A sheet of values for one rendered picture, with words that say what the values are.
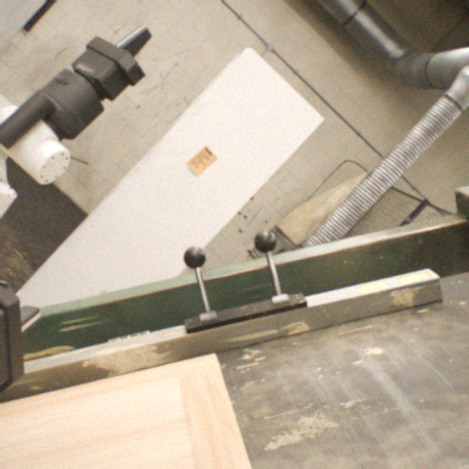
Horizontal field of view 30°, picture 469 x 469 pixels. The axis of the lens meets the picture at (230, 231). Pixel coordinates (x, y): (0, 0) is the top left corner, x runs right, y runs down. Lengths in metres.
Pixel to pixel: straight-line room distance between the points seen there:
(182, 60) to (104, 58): 7.83
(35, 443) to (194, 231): 3.69
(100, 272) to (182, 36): 4.70
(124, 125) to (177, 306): 7.63
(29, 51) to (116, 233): 4.70
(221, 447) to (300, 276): 0.63
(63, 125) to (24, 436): 0.45
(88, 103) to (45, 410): 0.46
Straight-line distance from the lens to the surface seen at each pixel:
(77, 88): 1.33
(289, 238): 6.90
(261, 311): 1.38
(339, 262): 1.64
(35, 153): 1.30
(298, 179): 9.32
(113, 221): 4.84
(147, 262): 4.87
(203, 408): 1.18
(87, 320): 1.62
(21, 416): 1.31
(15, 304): 0.94
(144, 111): 9.18
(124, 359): 1.39
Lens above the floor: 1.61
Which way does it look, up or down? 4 degrees down
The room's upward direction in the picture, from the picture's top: 43 degrees clockwise
